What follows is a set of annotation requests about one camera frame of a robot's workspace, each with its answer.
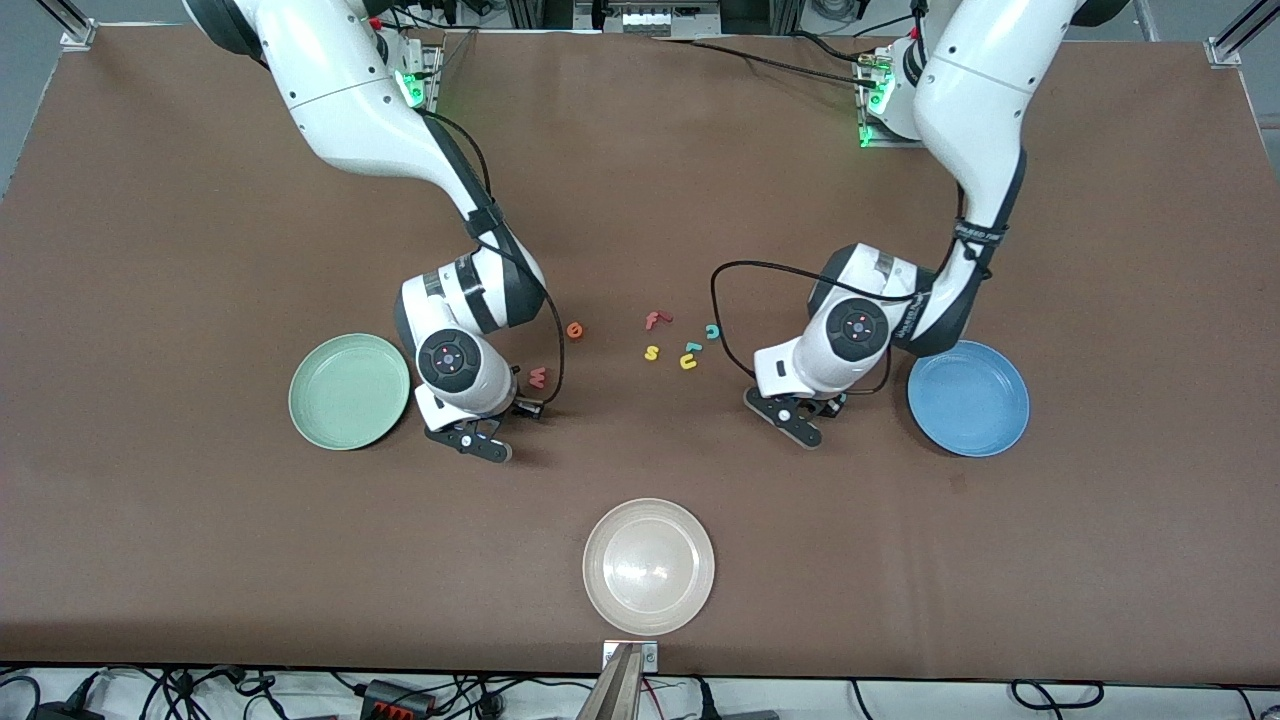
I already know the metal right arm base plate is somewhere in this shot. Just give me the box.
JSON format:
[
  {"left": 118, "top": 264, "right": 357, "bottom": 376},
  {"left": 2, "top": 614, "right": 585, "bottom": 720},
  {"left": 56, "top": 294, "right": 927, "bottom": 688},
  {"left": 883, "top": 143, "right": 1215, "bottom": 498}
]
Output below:
[{"left": 398, "top": 38, "right": 443, "bottom": 113}]

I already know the black table cable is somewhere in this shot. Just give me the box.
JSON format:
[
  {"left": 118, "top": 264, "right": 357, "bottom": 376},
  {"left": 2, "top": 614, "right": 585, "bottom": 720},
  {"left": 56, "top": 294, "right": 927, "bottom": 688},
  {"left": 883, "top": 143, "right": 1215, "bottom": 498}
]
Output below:
[{"left": 648, "top": 36, "right": 883, "bottom": 89}]

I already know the grey device box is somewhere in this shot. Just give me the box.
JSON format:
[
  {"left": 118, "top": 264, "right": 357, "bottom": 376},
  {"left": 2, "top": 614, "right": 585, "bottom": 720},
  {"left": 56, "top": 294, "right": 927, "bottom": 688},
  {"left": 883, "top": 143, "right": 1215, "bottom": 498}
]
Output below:
[{"left": 594, "top": 0, "right": 723, "bottom": 37}]

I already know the black orange power strip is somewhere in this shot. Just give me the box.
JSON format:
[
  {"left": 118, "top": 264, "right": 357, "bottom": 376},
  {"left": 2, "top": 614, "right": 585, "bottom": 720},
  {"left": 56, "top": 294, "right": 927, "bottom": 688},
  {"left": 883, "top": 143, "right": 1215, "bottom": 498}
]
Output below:
[{"left": 360, "top": 679, "right": 437, "bottom": 718}]

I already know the aluminium corner bracket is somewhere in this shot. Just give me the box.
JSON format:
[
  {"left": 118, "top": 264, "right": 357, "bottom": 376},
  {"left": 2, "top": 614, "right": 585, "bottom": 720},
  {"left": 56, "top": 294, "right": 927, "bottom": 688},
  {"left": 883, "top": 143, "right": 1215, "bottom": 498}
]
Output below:
[
  {"left": 1204, "top": 0, "right": 1280, "bottom": 69},
  {"left": 38, "top": 0, "right": 99, "bottom": 52}
]

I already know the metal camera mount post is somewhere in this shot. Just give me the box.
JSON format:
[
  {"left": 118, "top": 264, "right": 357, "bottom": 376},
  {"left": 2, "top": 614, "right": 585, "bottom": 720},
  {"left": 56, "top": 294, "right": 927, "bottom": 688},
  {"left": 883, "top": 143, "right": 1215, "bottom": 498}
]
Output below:
[{"left": 575, "top": 640, "right": 660, "bottom": 720}]

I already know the beige plate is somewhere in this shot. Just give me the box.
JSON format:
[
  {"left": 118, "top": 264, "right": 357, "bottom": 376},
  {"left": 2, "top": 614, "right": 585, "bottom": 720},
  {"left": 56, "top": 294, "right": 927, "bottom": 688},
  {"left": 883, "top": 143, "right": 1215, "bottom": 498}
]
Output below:
[{"left": 582, "top": 498, "right": 717, "bottom": 637}]

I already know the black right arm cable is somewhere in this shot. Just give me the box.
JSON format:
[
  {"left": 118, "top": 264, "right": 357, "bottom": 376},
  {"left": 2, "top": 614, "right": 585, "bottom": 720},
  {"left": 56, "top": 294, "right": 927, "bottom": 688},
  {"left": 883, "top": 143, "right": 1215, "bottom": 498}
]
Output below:
[{"left": 414, "top": 107, "right": 568, "bottom": 413}]

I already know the brown table mat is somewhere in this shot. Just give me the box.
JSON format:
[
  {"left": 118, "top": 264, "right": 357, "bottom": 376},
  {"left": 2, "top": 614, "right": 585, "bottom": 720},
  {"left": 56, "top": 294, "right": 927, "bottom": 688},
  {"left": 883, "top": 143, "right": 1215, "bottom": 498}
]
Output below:
[{"left": 0, "top": 22, "right": 1280, "bottom": 687}]

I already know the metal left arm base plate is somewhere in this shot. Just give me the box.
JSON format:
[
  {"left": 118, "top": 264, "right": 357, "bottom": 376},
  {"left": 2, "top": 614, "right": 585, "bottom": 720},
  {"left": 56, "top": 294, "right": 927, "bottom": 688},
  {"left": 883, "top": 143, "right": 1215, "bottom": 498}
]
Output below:
[{"left": 858, "top": 58, "right": 927, "bottom": 150}]

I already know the green plate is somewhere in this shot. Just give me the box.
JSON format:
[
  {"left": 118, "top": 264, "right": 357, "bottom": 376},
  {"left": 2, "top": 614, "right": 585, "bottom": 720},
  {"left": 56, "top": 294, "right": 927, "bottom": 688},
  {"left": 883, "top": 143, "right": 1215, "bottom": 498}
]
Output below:
[{"left": 288, "top": 333, "right": 412, "bottom": 452}]

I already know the blue plate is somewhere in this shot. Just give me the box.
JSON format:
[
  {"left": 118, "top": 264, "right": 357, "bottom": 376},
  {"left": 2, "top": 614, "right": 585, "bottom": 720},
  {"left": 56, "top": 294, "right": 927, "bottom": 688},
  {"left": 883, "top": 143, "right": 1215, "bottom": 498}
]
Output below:
[{"left": 907, "top": 340, "right": 1031, "bottom": 459}]

